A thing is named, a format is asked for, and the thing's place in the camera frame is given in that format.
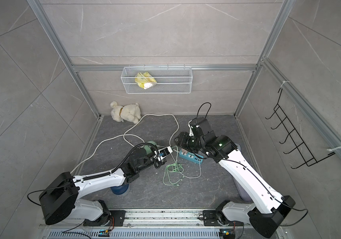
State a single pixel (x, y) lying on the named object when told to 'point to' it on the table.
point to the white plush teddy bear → (130, 112)
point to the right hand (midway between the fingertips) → (177, 141)
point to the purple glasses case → (243, 193)
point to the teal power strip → (184, 153)
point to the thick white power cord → (127, 135)
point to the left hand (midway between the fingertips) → (172, 144)
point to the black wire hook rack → (301, 149)
